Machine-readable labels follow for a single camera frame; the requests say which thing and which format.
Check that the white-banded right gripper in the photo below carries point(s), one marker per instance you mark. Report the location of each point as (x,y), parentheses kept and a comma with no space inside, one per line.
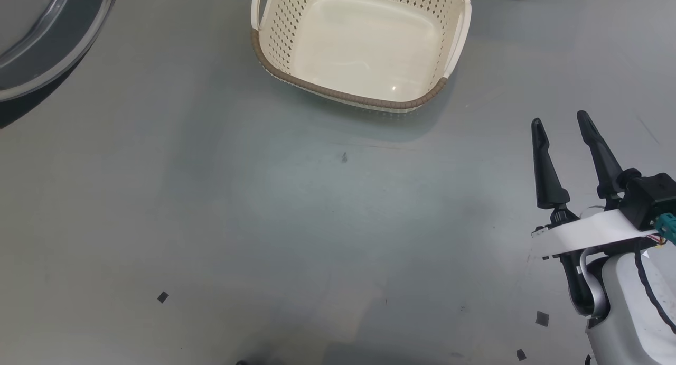
(591,233)

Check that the dark round glass washer door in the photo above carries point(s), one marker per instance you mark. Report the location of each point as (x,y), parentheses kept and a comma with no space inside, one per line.
(31,37)

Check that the cream perforated laundry basket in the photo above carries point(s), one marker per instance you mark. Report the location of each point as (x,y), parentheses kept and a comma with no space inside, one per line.
(359,43)

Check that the black floor tape square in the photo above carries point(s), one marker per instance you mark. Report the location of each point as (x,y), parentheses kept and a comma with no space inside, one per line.
(162,297)
(542,318)
(521,354)

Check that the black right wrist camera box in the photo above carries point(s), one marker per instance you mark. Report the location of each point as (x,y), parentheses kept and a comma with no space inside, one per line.
(652,196)

